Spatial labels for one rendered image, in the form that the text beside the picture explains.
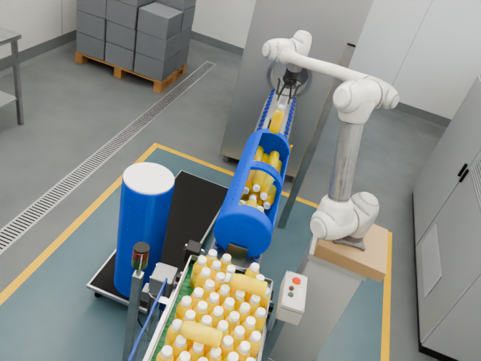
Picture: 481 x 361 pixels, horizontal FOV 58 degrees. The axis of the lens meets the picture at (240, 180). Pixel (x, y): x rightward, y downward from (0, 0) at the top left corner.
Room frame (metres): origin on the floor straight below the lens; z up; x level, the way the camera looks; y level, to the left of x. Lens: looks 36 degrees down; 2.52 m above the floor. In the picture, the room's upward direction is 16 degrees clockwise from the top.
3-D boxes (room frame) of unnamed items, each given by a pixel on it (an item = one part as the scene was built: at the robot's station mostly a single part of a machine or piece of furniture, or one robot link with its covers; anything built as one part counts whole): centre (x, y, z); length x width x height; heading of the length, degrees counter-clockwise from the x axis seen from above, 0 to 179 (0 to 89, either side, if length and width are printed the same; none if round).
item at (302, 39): (2.30, -0.10, 1.81); 0.13 x 0.11 x 0.16; 134
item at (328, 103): (2.99, -0.47, 0.85); 0.06 x 0.06 x 1.70; 88
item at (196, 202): (2.42, 0.41, 0.08); 1.50 x 0.52 x 0.15; 172
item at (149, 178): (1.85, 0.49, 1.03); 0.28 x 0.28 x 0.01
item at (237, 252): (1.52, -0.08, 0.99); 0.10 x 0.02 x 0.12; 88
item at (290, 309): (1.30, -0.36, 1.05); 0.20 x 0.10 x 0.10; 178
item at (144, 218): (1.85, 0.49, 0.59); 0.28 x 0.28 x 0.88
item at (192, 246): (1.48, 0.12, 0.95); 0.10 x 0.07 x 0.10; 88
